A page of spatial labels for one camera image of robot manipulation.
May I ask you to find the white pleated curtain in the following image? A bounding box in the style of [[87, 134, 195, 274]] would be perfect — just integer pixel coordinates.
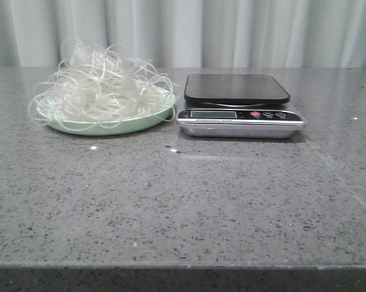
[[0, 1, 366, 68]]

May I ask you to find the black and silver kitchen scale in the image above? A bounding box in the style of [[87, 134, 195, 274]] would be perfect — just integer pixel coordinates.
[[175, 74, 306, 139]]

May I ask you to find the light green round plate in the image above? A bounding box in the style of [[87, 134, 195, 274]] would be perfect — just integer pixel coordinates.
[[36, 89, 178, 136]]

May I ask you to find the white translucent vermicelli bundle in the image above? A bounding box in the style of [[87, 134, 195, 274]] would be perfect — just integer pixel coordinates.
[[28, 39, 182, 125]]

